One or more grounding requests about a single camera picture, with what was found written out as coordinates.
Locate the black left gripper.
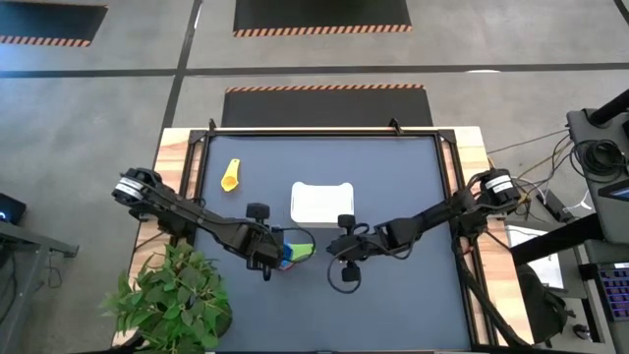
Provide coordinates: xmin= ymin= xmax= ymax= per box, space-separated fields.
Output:
xmin=229 ymin=202 xmax=290 ymax=282

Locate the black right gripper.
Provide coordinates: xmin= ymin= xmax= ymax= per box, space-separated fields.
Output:
xmin=326 ymin=212 xmax=397 ymax=284

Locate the green measuring cup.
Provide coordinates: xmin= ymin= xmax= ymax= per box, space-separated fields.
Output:
xmin=290 ymin=242 xmax=316 ymax=263

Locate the yellow measuring cup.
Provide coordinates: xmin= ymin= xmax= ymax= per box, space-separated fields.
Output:
xmin=220 ymin=157 xmax=242 ymax=193

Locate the white plastic basket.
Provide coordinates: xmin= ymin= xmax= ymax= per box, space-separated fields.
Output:
xmin=290 ymin=181 xmax=356 ymax=229

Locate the green potted plant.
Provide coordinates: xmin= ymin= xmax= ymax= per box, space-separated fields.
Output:
xmin=100 ymin=242 xmax=234 ymax=354

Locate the black hazard-striped floor mat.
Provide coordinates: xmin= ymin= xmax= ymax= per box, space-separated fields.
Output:
xmin=0 ymin=2 xmax=109 ymax=48
xmin=221 ymin=84 xmax=435 ymax=129
xmin=233 ymin=0 xmax=414 ymax=38

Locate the white paper sheet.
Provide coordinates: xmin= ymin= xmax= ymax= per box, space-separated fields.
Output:
xmin=504 ymin=223 xmax=565 ymax=291

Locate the black backpack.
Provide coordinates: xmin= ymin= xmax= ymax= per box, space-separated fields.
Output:
xmin=514 ymin=264 xmax=576 ymax=346

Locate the black power adapter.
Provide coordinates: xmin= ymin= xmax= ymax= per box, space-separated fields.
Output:
xmin=535 ymin=188 xmax=567 ymax=223

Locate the black support beam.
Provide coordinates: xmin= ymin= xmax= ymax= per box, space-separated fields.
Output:
xmin=509 ymin=211 xmax=606 ymax=267

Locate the grey desk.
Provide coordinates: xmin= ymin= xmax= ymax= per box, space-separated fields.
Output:
xmin=0 ymin=219 xmax=81 ymax=354

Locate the black electronic device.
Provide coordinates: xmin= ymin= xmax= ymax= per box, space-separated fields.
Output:
xmin=0 ymin=192 xmax=29 ymax=226

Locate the grey equipment cart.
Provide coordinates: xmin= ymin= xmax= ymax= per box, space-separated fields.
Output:
xmin=564 ymin=88 xmax=629 ymax=247

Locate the black keyboard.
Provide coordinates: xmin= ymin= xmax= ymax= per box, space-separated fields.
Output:
xmin=596 ymin=262 xmax=629 ymax=324

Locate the dark tablet screen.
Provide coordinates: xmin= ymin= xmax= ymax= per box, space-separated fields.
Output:
xmin=610 ymin=179 xmax=629 ymax=203

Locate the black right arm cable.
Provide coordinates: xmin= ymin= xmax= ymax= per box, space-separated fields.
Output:
xmin=325 ymin=243 xmax=363 ymax=295

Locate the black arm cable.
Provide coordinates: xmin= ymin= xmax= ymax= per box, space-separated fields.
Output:
xmin=325 ymin=243 xmax=363 ymax=295
xmin=271 ymin=225 xmax=317 ymax=266

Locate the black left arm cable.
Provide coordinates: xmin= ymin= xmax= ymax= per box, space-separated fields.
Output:
xmin=271 ymin=225 xmax=317 ymax=266

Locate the black table frame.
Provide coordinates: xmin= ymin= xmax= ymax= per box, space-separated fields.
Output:
xmin=177 ymin=117 xmax=495 ymax=354

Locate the black sleeved cable bundle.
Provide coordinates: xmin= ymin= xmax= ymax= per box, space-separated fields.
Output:
xmin=449 ymin=230 xmax=530 ymax=350

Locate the thin floor cable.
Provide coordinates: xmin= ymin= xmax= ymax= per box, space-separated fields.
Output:
xmin=486 ymin=128 xmax=571 ymax=156

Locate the white cable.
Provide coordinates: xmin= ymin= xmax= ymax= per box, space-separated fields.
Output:
xmin=564 ymin=189 xmax=594 ymax=213

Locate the coiled black cable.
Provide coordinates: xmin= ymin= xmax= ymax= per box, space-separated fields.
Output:
xmin=571 ymin=139 xmax=629 ymax=177

